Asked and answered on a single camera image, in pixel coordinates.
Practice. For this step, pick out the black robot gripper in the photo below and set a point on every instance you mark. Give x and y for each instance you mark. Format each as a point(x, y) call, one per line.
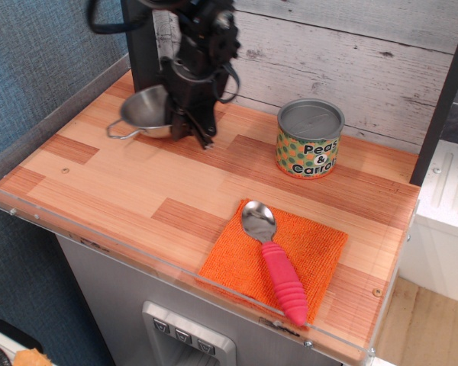
point(197, 95)

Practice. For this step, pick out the stainless steel two-handled pot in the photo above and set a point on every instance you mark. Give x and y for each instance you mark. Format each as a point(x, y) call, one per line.
point(145, 111)

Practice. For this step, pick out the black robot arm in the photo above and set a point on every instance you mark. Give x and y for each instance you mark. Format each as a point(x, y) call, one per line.
point(208, 40)

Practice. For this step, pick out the peas and carrots can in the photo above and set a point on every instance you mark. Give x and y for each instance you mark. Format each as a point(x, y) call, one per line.
point(308, 138)

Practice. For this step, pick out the orange woven cloth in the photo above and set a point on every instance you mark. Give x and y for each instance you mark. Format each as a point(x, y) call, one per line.
point(236, 263)

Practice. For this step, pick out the grey toy fridge cabinet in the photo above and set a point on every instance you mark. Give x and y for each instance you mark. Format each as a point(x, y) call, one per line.
point(116, 293)

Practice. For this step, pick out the clear acrylic table guard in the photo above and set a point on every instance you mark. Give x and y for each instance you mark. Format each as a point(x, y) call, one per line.
point(170, 207)

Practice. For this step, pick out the silver dispenser button panel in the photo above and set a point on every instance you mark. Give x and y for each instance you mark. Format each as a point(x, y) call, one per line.
point(177, 340)

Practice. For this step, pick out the white toy sink unit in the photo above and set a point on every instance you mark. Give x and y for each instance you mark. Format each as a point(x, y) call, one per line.
point(430, 255)

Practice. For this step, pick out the orange plush toy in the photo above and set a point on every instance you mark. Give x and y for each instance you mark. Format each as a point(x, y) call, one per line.
point(31, 357)

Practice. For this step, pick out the dark left shelf post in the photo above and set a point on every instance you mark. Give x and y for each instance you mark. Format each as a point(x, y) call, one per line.
point(142, 46)

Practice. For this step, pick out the dark shelf post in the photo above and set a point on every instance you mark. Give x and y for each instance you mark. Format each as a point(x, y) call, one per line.
point(142, 46)
point(437, 123)

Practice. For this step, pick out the pink-handled metal spoon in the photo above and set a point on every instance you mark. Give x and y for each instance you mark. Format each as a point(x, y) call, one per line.
point(259, 223)

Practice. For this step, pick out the dark right shelf post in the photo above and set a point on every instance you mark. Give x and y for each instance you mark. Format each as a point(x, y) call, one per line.
point(437, 123)

